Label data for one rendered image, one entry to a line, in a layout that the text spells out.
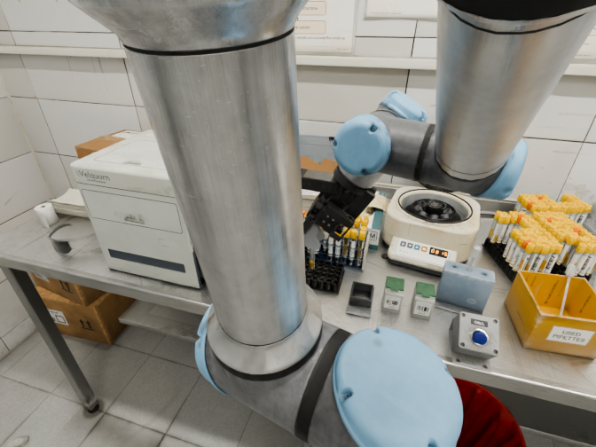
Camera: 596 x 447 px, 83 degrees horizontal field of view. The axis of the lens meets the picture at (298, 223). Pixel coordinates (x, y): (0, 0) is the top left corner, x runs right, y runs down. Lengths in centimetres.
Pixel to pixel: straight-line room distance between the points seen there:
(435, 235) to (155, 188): 68
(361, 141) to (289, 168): 24
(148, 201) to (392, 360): 61
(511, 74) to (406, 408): 25
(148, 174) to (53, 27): 109
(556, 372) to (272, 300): 67
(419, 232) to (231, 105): 81
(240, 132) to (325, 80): 103
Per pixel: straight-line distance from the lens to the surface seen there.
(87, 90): 173
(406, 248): 94
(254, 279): 24
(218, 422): 167
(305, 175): 63
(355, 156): 44
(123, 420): 180
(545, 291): 94
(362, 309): 79
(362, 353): 34
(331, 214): 62
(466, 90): 24
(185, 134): 18
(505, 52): 20
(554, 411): 162
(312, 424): 36
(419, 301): 79
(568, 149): 130
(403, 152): 44
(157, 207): 78
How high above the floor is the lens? 145
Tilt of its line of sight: 32 degrees down
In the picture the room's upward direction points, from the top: straight up
